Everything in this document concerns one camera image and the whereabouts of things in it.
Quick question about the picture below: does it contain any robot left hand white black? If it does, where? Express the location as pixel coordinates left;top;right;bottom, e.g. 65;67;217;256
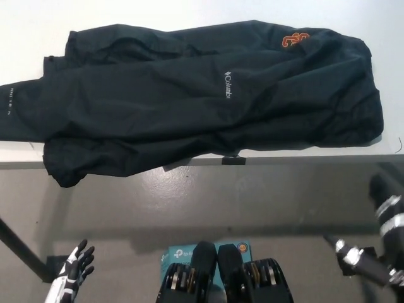
44;239;95;303

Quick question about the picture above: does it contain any robot right hand black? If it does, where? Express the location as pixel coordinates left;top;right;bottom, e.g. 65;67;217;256
323;172;404;288

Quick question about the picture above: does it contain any black Columbia jacket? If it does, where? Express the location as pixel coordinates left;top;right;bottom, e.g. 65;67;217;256
0;20;385;189

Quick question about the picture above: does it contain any robot left black body block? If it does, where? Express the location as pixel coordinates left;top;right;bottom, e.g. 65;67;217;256
156;241;219;303

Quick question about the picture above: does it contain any black table leg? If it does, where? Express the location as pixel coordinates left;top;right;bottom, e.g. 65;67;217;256
0;216;54;283

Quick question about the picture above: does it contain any teal tp-link box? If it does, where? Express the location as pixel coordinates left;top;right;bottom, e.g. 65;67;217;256
159;240;252;285

